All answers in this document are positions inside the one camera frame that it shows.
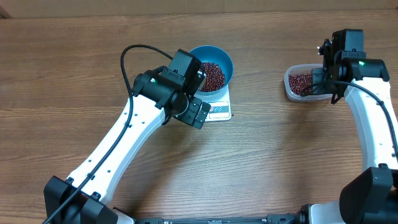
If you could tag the clear container of red beans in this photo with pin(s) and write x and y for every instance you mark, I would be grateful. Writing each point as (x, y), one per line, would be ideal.
(298, 77)

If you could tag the white digital kitchen scale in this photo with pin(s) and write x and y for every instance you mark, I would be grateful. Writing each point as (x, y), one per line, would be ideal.
(220, 104)

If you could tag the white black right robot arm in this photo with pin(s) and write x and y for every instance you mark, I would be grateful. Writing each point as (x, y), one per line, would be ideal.
(364, 84)

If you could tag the teal plastic bowl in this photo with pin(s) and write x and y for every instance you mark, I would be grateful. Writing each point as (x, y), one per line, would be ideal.
(210, 53)

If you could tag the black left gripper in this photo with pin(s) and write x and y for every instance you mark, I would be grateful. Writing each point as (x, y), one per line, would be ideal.
(190, 118)

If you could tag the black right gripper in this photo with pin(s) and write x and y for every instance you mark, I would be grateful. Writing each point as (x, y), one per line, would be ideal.
(317, 79)

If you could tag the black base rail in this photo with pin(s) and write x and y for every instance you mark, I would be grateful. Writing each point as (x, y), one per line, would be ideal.
(287, 218)

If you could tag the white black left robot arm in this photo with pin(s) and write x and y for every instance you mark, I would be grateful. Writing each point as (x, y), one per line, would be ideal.
(154, 98)

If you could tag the red beans in bowl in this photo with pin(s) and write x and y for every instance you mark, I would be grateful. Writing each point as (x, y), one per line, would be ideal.
(215, 78)

